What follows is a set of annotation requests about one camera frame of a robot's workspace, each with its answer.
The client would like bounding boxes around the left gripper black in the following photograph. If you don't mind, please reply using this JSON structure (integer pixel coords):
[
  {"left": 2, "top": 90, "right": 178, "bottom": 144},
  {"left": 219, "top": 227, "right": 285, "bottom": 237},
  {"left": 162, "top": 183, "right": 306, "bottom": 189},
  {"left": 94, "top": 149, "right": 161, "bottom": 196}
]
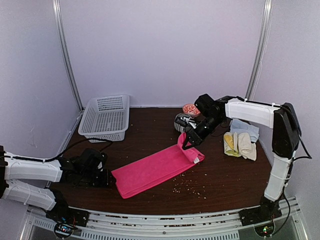
[{"left": 80, "top": 168, "right": 116, "bottom": 187}]

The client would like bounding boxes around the beige towel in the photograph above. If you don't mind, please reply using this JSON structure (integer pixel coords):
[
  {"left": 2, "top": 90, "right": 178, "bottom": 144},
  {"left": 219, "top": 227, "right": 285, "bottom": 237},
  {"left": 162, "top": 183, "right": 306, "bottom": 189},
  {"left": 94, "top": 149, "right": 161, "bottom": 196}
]
[{"left": 237, "top": 132, "right": 257, "bottom": 161}]

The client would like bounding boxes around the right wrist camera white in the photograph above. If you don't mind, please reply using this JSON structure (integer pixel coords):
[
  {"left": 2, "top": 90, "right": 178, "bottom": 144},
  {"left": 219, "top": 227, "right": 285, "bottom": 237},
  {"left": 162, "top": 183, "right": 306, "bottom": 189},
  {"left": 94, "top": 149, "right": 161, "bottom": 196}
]
[{"left": 174, "top": 115, "right": 198, "bottom": 129}]

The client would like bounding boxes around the aluminium front rail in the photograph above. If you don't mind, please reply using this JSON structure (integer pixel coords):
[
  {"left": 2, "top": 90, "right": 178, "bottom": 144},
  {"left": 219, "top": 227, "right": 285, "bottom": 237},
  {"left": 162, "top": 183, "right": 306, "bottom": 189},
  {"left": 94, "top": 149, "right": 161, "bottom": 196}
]
[{"left": 18, "top": 197, "right": 308, "bottom": 240}]

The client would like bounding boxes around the aluminium corner post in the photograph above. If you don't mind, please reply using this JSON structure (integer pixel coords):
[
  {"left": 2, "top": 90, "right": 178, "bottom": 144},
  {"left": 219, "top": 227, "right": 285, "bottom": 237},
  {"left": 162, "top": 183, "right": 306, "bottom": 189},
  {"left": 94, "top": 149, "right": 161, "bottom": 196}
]
[
  {"left": 52, "top": 0, "right": 84, "bottom": 112},
  {"left": 245, "top": 0, "right": 273, "bottom": 100}
]

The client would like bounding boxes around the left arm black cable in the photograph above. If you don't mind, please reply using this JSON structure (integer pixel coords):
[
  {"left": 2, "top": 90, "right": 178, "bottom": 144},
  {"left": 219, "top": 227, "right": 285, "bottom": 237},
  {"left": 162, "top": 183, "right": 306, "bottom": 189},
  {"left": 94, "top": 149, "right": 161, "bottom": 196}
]
[{"left": 44, "top": 138, "right": 114, "bottom": 163}]

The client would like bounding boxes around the grey striped ceramic mug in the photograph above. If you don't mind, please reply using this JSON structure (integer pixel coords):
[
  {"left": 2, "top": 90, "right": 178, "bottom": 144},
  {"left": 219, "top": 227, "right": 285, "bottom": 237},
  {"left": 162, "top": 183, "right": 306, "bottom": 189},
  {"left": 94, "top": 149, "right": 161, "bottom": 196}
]
[{"left": 173, "top": 113, "right": 192, "bottom": 133}]

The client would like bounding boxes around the white perforated plastic basket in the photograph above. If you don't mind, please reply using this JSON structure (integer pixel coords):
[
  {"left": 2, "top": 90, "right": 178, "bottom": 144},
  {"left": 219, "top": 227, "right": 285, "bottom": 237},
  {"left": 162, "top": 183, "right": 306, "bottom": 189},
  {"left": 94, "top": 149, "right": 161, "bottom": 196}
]
[{"left": 78, "top": 94, "right": 130, "bottom": 143}]

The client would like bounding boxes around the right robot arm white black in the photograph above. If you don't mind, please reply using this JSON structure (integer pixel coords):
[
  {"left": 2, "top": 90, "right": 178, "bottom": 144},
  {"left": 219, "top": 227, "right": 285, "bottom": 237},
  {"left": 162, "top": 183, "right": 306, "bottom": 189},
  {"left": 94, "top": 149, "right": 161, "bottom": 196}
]
[{"left": 182, "top": 94, "right": 302, "bottom": 221}]

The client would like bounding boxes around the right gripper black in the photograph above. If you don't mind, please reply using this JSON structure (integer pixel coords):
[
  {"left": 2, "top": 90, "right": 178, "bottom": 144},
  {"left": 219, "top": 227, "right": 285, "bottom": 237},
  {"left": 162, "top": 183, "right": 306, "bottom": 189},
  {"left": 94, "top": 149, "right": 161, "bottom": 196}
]
[{"left": 183, "top": 114, "right": 225, "bottom": 150}]

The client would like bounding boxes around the left aluminium corner post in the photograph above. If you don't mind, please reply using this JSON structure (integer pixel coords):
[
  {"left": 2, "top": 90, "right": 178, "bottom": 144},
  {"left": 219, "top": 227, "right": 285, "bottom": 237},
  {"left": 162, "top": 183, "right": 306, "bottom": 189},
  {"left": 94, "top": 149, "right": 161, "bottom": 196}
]
[{"left": 52, "top": 0, "right": 84, "bottom": 112}]

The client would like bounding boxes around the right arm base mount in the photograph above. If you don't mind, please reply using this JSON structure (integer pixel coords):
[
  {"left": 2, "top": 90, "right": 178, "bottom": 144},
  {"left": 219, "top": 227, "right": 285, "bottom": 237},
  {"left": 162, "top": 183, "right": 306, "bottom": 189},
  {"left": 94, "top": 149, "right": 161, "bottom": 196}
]
[{"left": 238, "top": 206, "right": 282, "bottom": 226}]

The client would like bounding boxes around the light blue towel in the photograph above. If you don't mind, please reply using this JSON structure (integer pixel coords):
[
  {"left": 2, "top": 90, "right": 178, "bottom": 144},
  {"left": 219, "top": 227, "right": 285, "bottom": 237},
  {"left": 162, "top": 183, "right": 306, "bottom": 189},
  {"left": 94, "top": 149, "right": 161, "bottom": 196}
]
[{"left": 230, "top": 118, "right": 260, "bottom": 143}]

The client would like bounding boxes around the yellow green patterned towel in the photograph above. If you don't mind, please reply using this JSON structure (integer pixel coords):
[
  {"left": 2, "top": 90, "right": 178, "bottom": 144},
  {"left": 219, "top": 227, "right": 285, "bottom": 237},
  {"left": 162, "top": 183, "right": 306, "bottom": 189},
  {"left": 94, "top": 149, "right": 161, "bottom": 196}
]
[{"left": 223, "top": 132, "right": 241, "bottom": 158}]

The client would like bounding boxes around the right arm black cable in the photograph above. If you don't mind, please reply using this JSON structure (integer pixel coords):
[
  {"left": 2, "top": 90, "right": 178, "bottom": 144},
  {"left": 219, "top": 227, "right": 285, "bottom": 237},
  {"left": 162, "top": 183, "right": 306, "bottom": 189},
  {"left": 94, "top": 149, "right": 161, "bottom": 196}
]
[{"left": 271, "top": 129, "right": 313, "bottom": 237}]

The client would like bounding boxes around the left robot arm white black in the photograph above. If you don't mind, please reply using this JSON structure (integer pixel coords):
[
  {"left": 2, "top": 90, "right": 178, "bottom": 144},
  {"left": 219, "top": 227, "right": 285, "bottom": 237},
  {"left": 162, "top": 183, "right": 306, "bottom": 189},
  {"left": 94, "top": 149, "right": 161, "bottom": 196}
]
[{"left": 0, "top": 148, "right": 116, "bottom": 222}]

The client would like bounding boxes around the right aluminium corner post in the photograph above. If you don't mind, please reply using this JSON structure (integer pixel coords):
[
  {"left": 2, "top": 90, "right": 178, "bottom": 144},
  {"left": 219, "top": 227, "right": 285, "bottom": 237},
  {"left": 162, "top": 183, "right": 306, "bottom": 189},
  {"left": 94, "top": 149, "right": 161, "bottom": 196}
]
[{"left": 245, "top": 0, "right": 273, "bottom": 100}]

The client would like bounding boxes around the pink microfibre towel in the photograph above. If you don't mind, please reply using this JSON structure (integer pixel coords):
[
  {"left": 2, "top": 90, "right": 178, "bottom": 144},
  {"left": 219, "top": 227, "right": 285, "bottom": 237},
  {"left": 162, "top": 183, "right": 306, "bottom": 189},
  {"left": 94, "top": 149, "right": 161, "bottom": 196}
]
[{"left": 111, "top": 132, "right": 205, "bottom": 199}]

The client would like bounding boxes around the red white patterned bowl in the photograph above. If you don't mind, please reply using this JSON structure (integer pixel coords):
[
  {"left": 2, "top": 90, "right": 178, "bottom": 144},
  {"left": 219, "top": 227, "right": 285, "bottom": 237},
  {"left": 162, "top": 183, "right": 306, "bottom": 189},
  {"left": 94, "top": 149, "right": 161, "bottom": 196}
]
[{"left": 182, "top": 103, "right": 201, "bottom": 118}]

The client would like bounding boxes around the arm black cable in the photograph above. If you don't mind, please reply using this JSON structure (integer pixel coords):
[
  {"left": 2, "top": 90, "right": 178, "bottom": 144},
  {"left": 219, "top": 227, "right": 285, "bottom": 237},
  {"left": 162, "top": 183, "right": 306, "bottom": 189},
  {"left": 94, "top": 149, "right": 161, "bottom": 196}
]
[
  {"left": 271, "top": 129, "right": 313, "bottom": 237},
  {"left": 44, "top": 138, "right": 114, "bottom": 163}
]

